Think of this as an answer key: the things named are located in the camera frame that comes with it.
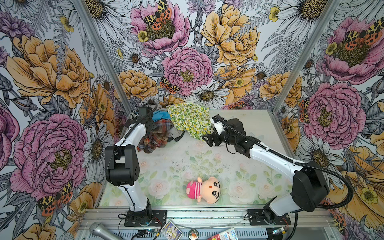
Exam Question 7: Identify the small round badge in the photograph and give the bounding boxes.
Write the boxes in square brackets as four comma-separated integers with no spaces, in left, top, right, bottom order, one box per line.
[188,229,200,240]

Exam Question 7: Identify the aluminium front rail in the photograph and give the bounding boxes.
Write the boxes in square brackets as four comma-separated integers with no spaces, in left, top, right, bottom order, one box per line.
[76,205,342,240]

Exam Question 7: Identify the black corrugated right cable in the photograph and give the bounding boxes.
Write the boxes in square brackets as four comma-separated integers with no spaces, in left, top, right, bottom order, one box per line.
[218,118,355,240]

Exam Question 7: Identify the grey cloth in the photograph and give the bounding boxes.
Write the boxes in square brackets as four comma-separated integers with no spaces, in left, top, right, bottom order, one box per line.
[168,127,185,143]

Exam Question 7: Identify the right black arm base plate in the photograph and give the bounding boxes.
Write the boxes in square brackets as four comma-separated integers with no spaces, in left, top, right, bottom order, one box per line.
[245,209,291,226]

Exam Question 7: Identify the silver microphone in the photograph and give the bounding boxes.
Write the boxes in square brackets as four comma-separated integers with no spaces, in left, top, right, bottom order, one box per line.
[89,222,123,240]

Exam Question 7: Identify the green lemon print cloth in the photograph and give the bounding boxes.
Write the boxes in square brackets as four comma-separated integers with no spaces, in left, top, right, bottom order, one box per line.
[167,103,212,140]

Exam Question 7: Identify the left aluminium frame post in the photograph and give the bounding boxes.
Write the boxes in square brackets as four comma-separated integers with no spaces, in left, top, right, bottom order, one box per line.
[74,1,133,115]

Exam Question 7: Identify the pink shirt plush doll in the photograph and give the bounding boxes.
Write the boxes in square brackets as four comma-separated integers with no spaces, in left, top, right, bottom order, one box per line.
[186,177,222,204]

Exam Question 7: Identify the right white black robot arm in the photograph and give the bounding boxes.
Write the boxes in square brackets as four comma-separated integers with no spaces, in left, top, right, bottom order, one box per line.
[202,115,330,225]

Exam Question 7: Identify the teal blue cloth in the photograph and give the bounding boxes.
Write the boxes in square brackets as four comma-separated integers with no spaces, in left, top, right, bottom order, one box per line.
[152,110,171,122]

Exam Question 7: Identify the red plaid cloth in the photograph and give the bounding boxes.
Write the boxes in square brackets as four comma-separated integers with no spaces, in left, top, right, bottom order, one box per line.
[137,119,174,154]

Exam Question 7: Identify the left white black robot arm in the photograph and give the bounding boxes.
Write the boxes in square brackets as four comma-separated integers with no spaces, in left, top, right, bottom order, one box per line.
[105,104,155,227]

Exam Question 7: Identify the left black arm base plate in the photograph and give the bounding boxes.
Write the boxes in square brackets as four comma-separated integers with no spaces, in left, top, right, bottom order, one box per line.
[124,210,168,227]

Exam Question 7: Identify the red white snack packet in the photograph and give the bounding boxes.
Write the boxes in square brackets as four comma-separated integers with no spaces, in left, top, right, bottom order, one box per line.
[207,228,239,240]

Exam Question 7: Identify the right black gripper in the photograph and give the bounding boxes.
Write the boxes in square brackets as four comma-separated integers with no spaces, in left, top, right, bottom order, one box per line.
[201,127,237,147]

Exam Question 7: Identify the colourful card booklet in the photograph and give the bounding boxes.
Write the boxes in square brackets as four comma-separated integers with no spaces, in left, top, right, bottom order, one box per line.
[161,221,183,240]

